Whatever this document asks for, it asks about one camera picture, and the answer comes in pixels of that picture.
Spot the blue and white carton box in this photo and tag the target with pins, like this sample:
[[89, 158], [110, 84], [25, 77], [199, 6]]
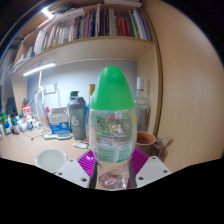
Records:
[[59, 121]]

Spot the pink packet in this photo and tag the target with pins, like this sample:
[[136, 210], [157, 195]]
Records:
[[47, 115]]

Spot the grey shaker bottle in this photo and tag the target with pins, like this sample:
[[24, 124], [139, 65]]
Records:
[[77, 118]]

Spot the wooden shelf unit with books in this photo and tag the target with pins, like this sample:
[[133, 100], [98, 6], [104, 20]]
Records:
[[93, 46]]

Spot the clear bottle with green cap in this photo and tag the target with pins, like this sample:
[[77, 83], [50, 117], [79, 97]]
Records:
[[111, 96]]

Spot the red and white small box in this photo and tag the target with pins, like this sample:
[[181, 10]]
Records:
[[26, 110]]

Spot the pink pen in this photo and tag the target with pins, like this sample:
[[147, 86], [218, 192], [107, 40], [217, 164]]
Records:
[[84, 142]]

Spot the white wall socket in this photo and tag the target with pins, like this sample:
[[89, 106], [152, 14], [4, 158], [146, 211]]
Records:
[[50, 89]]

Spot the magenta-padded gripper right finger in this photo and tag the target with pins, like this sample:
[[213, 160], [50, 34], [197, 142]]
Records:
[[151, 170]]

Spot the tall clear glass bottle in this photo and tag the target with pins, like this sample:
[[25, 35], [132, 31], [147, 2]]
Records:
[[142, 110]]

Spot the light blue hairbrush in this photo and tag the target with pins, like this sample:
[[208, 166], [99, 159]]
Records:
[[58, 135]]

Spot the clear bottle with yellow cap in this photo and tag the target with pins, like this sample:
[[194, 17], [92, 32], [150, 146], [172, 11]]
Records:
[[90, 96]]

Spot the brown ceramic cup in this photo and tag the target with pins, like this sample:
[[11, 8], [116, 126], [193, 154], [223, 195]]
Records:
[[145, 143]]

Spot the tall green box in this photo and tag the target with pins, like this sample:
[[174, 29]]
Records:
[[74, 93]]

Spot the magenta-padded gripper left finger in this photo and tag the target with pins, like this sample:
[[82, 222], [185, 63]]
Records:
[[74, 171]]

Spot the white and green tube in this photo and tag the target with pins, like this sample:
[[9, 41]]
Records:
[[81, 145]]

